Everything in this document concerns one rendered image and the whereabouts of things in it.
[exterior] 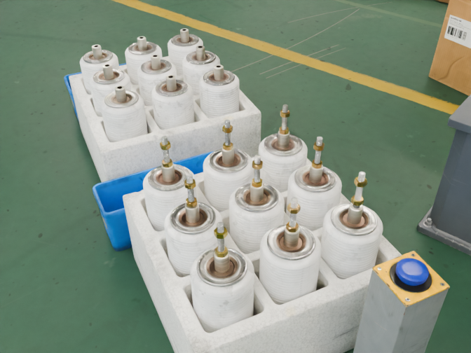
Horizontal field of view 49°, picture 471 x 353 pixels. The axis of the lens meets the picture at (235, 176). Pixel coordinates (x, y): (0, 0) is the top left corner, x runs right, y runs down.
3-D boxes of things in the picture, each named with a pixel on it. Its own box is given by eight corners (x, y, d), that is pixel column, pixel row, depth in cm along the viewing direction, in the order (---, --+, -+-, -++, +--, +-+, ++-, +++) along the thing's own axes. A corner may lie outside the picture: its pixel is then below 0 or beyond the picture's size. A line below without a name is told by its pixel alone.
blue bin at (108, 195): (218, 188, 131) (216, 149, 123) (237, 215, 123) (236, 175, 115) (99, 225, 121) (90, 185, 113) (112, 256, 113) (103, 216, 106)
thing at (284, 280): (322, 324, 91) (333, 253, 79) (274, 345, 87) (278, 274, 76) (295, 285, 97) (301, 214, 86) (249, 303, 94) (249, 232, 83)
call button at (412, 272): (411, 263, 70) (414, 253, 69) (432, 284, 67) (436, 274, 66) (387, 273, 69) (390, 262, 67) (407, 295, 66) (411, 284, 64)
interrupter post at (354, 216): (359, 216, 86) (362, 201, 84) (362, 226, 84) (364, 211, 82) (345, 216, 86) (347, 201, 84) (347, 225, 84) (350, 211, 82)
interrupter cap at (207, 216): (160, 221, 86) (160, 218, 85) (193, 198, 90) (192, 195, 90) (193, 242, 82) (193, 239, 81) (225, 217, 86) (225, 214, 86)
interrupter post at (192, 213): (182, 220, 86) (181, 204, 84) (193, 212, 87) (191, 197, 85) (193, 226, 85) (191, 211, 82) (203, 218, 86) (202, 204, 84)
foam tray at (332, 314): (290, 205, 125) (295, 144, 114) (394, 330, 98) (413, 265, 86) (134, 258, 113) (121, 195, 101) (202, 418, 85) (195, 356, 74)
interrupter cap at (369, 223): (372, 206, 88) (373, 202, 88) (380, 237, 82) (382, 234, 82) (327, 205, 88) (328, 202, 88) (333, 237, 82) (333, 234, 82)
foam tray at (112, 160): (205, 101, 164) (202, 48, 153) (260, 171, 136) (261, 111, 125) (80, 131, 152) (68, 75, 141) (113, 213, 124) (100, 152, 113)
